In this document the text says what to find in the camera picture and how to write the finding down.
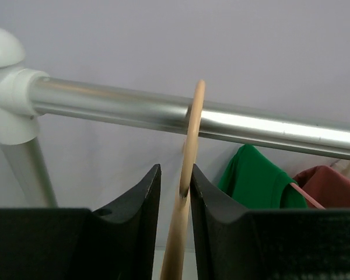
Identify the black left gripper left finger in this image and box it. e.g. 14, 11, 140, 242
0, 164, 161, 279

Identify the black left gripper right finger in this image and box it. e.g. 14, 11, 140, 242
190, 166, 350, 279

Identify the beige wooden hanger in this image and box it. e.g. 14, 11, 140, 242
160, 80, 205, 279

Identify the green t shirt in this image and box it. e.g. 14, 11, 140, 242
218, 145, 307, 209

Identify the pink hanger of green shirt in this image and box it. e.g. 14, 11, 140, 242
290, 183, 325, 209

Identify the pink t shirt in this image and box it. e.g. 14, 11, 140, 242
293, 166, 350, 208

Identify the white and silver clothes rack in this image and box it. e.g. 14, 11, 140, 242
0, 28, 350, 207

